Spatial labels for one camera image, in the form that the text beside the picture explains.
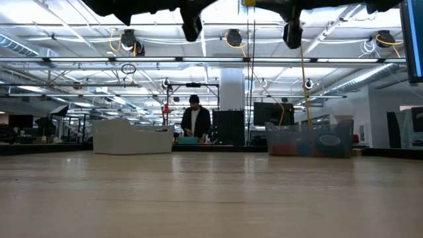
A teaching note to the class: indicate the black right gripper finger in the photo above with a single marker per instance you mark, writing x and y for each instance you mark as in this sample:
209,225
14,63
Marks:
271,4
292,33

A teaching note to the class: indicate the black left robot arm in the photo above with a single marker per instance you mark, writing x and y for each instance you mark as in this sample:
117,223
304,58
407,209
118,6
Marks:
105,8

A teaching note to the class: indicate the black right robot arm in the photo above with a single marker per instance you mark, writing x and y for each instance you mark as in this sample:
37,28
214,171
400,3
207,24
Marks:
383,5

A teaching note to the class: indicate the small black ceiling reel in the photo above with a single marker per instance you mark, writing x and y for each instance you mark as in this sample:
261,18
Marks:
308,84
166,83

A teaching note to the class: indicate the white square column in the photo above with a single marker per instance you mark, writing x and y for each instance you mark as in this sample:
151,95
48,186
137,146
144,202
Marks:
232,89

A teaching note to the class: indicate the small red background object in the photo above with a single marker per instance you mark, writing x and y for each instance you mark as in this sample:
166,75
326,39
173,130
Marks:
166,109

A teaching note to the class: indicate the person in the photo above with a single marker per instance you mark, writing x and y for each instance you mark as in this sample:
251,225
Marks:
203,122

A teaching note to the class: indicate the long white light strip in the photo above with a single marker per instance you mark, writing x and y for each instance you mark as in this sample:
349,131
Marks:
79,59

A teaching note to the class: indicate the clear smoky plastic bin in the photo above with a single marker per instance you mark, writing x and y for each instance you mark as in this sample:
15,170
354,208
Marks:
297,135

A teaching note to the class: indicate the black cabinet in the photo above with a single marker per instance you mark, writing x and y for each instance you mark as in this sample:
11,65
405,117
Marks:
231,129

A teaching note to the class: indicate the black computer monitor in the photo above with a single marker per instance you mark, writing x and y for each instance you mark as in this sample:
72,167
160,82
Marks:
408,49

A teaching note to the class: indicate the teal box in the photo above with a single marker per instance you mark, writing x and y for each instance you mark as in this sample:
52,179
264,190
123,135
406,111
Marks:
188,140

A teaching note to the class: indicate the red background item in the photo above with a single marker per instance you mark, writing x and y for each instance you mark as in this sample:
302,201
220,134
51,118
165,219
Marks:
355,139

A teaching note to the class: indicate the grey plastic bin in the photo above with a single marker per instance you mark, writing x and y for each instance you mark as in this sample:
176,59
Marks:
132,142

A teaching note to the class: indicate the dark standing panel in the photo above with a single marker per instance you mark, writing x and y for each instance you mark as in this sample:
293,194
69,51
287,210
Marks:
393,130

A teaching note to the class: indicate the black softbox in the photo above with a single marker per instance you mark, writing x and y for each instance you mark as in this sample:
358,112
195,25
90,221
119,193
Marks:
60,110

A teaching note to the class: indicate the black background monitor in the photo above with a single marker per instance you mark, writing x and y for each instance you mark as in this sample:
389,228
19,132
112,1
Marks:
417,119
20,121

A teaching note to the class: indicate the black studio umbrella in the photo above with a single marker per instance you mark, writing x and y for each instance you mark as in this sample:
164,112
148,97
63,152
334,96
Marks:
45,125

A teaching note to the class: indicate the black background rig frame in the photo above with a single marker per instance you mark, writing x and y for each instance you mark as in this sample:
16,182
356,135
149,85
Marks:
193,85

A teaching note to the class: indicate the black wall screen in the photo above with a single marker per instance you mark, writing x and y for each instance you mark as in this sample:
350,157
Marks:
273,114

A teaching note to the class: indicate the framed wall picture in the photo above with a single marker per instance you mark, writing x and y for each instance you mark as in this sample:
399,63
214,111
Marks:
362,133

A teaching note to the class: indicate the black aluminium table frame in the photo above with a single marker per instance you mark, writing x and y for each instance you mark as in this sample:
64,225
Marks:
33,149

